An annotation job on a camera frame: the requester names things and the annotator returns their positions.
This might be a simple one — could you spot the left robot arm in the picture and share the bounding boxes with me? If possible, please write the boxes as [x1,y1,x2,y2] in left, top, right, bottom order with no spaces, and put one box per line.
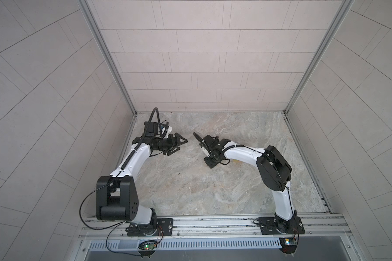
[96,133,188,236]

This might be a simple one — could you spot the aluminium mounting rail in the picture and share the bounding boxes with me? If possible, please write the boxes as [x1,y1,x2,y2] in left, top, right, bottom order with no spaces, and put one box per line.
[75,213,353,243]

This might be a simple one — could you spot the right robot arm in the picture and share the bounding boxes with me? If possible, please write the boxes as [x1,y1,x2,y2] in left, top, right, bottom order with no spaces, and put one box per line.
[193,133,305,236]

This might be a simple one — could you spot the left circuit board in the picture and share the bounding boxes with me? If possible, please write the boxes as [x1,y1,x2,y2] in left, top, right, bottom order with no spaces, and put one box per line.
[138,240,158,251]

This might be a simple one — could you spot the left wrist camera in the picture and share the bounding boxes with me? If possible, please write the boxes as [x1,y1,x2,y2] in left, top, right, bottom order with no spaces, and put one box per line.
[144,120,172,138]

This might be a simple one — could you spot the circuit board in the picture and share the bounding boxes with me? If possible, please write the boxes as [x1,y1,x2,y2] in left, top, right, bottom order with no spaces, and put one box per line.
[138,240,158,251]
[279,237,297,248]

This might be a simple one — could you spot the right circuit board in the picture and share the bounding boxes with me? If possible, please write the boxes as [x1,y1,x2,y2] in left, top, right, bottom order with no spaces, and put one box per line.
[279,237,297,248]

